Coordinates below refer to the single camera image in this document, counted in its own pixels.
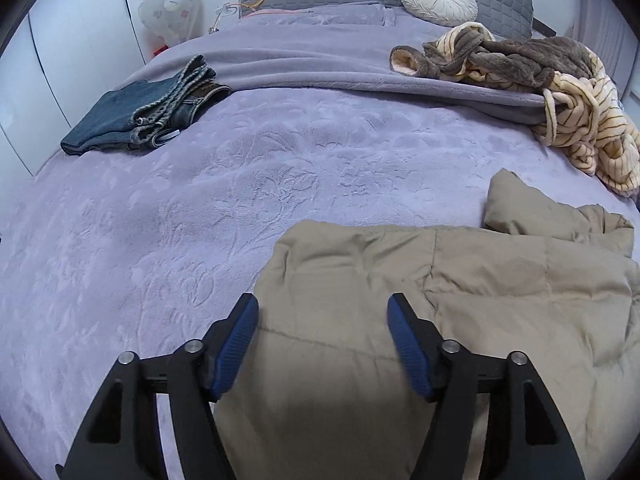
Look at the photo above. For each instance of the small red item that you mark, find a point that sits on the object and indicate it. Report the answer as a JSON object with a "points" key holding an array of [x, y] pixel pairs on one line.
{"points": [[161, 50]]}

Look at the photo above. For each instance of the fan with floral cover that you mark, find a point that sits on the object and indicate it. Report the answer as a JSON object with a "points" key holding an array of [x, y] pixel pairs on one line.
{"points": [[170, 7]]}

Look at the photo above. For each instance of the smooth purple fleece blanket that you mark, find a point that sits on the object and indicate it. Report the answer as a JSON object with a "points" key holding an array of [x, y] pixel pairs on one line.
{"points": [[300, 50]]}

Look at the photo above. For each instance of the purple embossed bed blanket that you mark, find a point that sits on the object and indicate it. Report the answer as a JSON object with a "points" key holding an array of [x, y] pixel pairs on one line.
{"points": [[200, 185]]}

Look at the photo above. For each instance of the beige puffer jacket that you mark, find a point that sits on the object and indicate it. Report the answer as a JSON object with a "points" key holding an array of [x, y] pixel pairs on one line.
{"points": [[500, 285]]}

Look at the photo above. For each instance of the folded blue jeans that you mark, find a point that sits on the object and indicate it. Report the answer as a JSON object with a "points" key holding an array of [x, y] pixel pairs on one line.
{"points": [[110, 120]]}

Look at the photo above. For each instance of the cream striped fleece garment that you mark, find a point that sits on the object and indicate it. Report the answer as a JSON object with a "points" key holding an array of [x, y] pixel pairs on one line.
{"points": [[590, 125]]}

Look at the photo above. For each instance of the pale curtain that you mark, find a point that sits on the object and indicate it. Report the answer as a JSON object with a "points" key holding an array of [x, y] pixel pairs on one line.
{"points": [[605, 45]]}

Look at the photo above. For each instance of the brown fleece garment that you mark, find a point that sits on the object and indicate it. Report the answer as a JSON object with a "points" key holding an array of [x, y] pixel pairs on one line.
{"points": [[525, 60]]}

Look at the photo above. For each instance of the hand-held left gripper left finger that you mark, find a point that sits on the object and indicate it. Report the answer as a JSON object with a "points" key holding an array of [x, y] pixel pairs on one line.
{"points": [[235, 345]]}

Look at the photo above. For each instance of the white wardrobe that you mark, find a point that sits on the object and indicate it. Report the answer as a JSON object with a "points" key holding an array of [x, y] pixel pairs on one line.
{"points": [[75, 35]]}

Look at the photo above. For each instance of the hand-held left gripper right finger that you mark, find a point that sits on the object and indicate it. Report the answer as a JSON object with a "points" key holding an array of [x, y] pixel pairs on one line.
{"points": [[410, 345]]}

